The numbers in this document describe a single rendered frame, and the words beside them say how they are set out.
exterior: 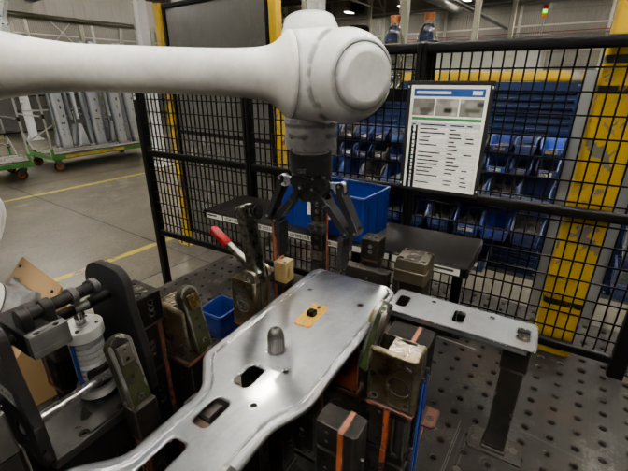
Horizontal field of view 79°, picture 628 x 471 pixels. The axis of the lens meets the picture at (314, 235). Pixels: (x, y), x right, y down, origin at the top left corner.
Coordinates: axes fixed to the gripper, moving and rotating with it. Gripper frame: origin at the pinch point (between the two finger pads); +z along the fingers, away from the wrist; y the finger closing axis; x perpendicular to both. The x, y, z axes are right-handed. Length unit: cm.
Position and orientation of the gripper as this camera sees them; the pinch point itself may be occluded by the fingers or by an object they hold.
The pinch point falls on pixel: (311, 255)
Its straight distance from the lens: 74.9
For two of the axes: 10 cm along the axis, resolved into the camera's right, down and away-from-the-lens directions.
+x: 5.1, -3.3, 7.9
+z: 0.0, 9.3, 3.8
